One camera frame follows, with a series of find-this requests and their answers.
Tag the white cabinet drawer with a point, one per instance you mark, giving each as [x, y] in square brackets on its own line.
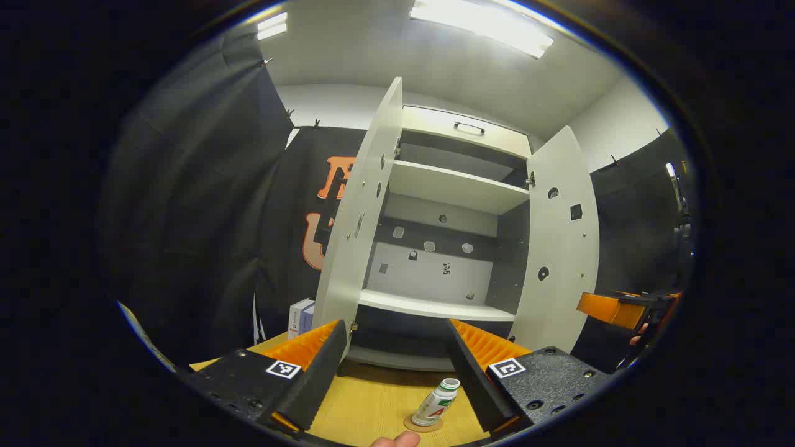
[435, 127]

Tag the white door with headphone sticker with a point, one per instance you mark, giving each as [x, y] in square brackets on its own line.
[559, 310]

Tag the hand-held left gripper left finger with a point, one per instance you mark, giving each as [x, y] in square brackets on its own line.
[317, 379]

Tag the white open-shelf cabinet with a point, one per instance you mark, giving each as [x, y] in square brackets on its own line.
[453, 186]

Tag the round wooden coaster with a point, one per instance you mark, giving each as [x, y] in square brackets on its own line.
[428, 428]

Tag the small ceiling light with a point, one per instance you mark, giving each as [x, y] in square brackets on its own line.
[272, 26]

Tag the long ceiling light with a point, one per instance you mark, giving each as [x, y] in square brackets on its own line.
[484, 28]

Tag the white cardboard box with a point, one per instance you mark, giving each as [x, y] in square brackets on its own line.
[301, 320]

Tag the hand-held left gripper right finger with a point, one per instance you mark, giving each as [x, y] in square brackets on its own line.
[475, 385]

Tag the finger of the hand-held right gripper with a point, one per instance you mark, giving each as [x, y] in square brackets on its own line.
[612, 309]

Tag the white bottle green cap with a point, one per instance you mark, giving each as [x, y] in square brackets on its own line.
[435, 403]

